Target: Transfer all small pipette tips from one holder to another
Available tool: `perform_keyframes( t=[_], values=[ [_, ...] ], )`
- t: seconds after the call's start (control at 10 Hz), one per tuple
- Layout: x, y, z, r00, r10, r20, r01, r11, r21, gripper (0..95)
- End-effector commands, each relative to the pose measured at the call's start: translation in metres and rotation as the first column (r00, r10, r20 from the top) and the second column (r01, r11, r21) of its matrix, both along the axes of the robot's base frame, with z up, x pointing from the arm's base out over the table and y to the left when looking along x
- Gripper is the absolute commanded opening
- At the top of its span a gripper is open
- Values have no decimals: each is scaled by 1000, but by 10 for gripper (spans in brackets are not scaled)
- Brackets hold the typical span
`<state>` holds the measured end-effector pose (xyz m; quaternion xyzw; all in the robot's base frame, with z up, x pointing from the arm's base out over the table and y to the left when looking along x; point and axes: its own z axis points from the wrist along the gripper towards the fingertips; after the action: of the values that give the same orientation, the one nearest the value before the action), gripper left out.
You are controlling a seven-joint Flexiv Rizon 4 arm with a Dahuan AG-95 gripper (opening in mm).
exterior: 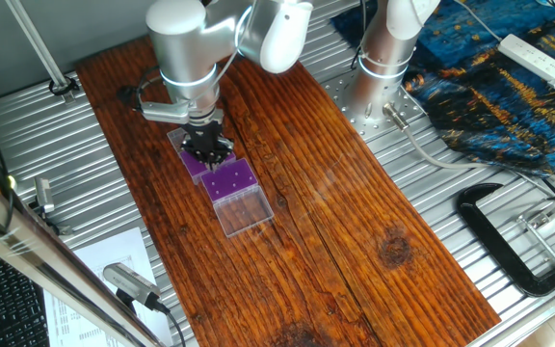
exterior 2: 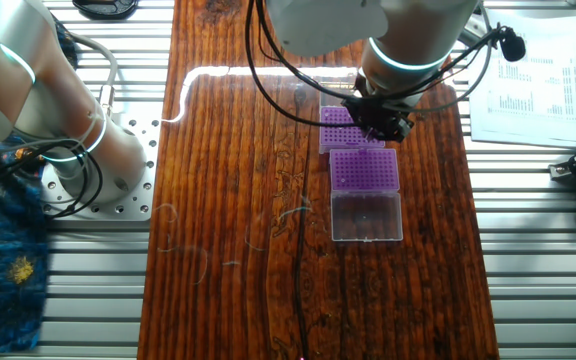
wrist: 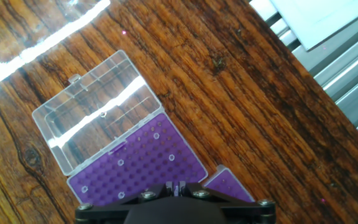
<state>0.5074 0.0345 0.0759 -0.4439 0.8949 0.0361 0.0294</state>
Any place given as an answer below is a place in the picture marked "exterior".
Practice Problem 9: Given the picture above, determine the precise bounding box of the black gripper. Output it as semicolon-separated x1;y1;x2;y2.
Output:
179;122;235;171

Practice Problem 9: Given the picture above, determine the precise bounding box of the purple pipette tip box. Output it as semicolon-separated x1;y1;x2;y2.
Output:
166;127;238;187
199;157;276;239

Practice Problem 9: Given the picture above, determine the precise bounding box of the brown wooden board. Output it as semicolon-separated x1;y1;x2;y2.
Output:
74;23;503;347

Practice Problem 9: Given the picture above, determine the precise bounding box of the white printed paper sheet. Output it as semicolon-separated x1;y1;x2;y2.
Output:
43;227;175;347

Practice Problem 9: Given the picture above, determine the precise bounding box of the silver metal beam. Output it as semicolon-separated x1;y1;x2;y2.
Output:
0;163;163;347

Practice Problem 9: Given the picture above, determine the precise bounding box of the thin aluminium pole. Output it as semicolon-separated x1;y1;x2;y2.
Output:
3;0;80;106

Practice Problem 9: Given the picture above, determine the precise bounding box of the black keyboard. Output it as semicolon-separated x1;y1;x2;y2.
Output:
0;238;51;347

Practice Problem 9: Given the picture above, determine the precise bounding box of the blue patterned cloth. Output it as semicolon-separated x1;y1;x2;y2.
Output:
332;0;555;180

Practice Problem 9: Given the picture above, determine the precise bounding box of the black C-clamp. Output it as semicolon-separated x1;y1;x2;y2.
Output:
455;182;555;299

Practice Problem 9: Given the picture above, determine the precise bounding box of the white power strip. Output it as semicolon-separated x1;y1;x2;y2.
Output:
497;33;555;84

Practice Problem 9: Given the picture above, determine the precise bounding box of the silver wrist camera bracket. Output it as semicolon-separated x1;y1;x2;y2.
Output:
141;100;192;125

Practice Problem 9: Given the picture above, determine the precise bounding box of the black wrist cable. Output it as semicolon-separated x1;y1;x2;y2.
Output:
117;65;163;112

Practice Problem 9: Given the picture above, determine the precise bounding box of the large silver camera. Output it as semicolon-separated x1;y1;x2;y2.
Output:
102;262;171;314

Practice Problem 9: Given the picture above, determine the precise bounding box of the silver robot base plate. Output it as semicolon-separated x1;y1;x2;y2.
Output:
323;71;428;145

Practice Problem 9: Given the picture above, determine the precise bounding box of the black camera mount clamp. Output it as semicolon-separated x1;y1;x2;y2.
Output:
26;201;74;238

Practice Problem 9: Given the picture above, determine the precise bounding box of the small silver camera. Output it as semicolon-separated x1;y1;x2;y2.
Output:
33;175;56;215

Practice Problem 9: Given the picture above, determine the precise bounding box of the grey hose with metal connector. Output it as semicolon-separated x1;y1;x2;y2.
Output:
382;102;555;195

